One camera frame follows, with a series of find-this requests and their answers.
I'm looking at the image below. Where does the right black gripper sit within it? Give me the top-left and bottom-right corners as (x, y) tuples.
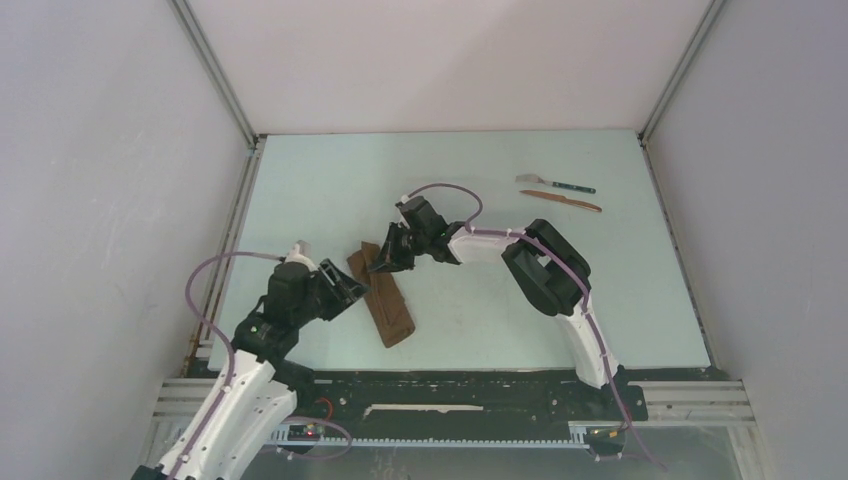
(371, 221), (430, 273)

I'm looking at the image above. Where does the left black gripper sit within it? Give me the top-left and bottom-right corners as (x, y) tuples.
(293, 259), (370, 326)

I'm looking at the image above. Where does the brown wooden knife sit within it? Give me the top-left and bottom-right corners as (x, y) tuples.
(520, 190), (603, 213)

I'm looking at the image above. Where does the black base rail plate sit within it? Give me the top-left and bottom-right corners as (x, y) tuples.
(294, 370), (647, 443)

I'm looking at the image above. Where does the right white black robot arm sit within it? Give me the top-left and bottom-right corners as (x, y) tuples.
(368, 196), (622, 418)

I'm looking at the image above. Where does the left aluminium corner post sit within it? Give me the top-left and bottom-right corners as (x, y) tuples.
(168, 0), (259, 149)

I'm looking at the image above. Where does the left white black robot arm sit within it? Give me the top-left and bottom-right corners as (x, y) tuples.
(133, 241), (370, 479)

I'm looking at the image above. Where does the aluminium frame profile front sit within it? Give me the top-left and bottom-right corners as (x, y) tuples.
(635, 380), (756, 428)

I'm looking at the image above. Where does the brown cloth napkin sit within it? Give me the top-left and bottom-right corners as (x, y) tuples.
(347, 242), (416, 349)

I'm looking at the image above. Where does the grey cable duct strip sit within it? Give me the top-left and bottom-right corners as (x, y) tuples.
(264, 423), (591, 450)

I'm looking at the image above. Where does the right aluminium corner post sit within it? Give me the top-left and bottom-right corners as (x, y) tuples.
(638, 0), (729, 148)

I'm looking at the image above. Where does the aluminium corner post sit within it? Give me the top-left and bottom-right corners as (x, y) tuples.
(638, 0), (729, 148)
(168, 0), (259, 149)

